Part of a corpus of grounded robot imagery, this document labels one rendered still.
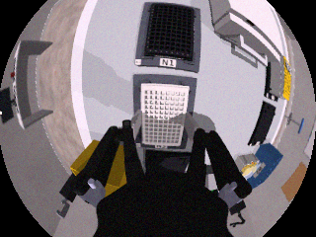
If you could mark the blue bin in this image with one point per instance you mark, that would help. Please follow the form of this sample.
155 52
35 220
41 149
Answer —
269 156

